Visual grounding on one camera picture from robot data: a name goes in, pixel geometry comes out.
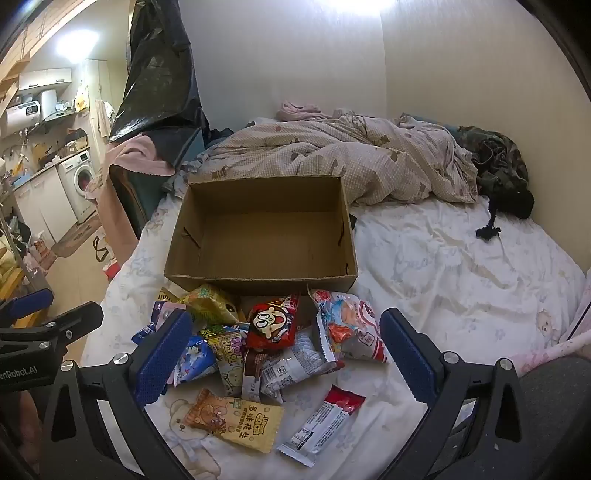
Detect patterned floor mat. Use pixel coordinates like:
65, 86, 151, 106
55, 224, 100, 259

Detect yellow cartoon snack packet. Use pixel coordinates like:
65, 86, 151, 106
178, 284, 241, 326

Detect camouflage garment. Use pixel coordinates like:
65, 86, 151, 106
455, 124, 529, 195

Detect pink bear shopping bag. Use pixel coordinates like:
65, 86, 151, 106
30, 231, 58, 271

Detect white water heater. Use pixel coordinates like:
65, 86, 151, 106
0, 102, 42, 137

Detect yellow purple bear snack packet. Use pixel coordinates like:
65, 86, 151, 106
203, 325, 250, 398

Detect tall white cabinet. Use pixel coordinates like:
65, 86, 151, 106
84, 58, 114, 139

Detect teal pillow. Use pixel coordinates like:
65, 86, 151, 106
399, 112, 465, 141

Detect dark blue snack packet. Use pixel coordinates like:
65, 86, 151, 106
131, 320, 160, 344

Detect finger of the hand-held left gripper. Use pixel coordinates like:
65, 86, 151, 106
0, 302, 103, 358
0, 288, 55, 326

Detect white wall cabinet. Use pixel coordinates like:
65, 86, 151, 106
18, 68, 73, 90

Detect white base cabinet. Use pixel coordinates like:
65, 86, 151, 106
11, 171, 77, 245

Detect dark teal chair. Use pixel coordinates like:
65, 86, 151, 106
108, 129, 204, 236

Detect white floral bed sheet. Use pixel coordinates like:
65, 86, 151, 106
81, 194, 587, 480

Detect checked bear print duvet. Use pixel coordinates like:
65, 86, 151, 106
161, 111, 481, 206

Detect white red bar wrapper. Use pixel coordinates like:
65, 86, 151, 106
276, 385, 366, 468

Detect brown white snack packet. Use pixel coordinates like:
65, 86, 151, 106
240, 348, 264, 402

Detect person's left forearm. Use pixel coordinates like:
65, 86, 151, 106
16, 394, 49, 457

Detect blue white snack packet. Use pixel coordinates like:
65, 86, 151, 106
173, 335, 218, 384

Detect wooden staircase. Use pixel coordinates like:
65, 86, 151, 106
0, 0, 93, 107

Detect silver white snack packet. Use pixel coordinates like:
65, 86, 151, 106
259, 323, 345, 393

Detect black knit garment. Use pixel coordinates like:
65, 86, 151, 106
475, 189, 535, 241

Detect white washing machine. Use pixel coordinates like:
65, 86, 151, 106
58, 148, 99, 224

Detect brown cardboard box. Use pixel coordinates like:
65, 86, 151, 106
164, 175, 359, 296

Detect pink garment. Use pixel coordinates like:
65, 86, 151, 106
276, 100, 321, 121

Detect black plastic bag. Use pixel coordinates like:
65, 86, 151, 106
108, 0, 208, 144

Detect steel range hood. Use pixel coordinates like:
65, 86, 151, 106
37, 89, 77, 125

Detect dark grey cloth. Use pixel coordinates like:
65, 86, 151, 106
522, 355, 591, 480

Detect purple pink snack packet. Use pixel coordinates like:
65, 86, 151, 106
152, 288, 185, 324

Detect orange yellow peanut packet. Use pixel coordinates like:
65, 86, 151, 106
182, 388, 284, 454

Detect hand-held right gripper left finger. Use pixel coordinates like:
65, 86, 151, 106
39, 310, 194, 480

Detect black bag handles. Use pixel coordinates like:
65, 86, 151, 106
92, 235, 112, 264

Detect large white red-blue snack packet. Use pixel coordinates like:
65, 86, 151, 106
310, 288, 391, 365

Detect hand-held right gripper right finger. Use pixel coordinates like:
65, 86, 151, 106
379, 308, 550, 480

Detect red cartoon face snack packet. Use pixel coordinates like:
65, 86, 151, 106
245, 295, 301, 352

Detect pink printed cloth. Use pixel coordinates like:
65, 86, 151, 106
512, 335, 591, 377

